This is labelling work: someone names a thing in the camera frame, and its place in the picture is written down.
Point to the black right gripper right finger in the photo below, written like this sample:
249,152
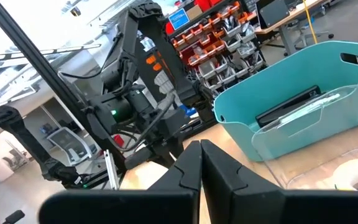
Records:
259,208

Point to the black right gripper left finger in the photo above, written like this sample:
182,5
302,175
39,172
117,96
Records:
120,208

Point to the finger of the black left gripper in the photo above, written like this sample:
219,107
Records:
169,154
138,157

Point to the yellow tape roll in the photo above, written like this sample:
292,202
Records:
346,171

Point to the black stapler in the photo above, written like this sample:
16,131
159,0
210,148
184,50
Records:
284,107

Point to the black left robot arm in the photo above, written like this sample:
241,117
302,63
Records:
154,46

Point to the white office chair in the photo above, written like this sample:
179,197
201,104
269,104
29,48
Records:
70,146

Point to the clear plastic bin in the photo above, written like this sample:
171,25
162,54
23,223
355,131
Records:
291,130

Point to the parts shelf with bins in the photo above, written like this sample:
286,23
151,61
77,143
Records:
222,46

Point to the blue sign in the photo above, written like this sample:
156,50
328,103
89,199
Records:
179,19

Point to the cardboard box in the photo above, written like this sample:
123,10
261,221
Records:
194,12

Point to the teal plastic bin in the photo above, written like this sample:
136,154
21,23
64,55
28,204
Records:
275,77

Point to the wooden background table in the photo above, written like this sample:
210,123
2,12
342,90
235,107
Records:
291,18

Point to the black aluminium table frame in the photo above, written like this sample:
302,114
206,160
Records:
42,68

